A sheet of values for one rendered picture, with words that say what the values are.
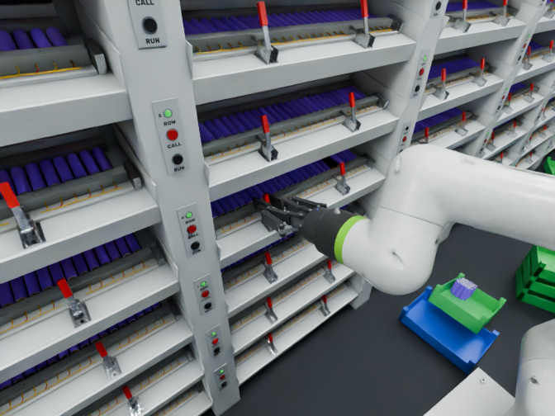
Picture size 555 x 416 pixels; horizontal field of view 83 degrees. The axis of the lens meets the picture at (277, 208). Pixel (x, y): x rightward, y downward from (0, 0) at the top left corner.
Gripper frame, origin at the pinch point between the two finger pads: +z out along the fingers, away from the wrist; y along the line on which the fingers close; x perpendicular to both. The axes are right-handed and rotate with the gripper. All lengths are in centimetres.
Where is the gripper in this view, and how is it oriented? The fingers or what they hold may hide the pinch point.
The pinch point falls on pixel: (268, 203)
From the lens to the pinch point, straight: 75.6
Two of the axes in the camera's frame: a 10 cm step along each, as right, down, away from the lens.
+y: 7.9, -3.6, 5.0
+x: -1.4, -9.0, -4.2
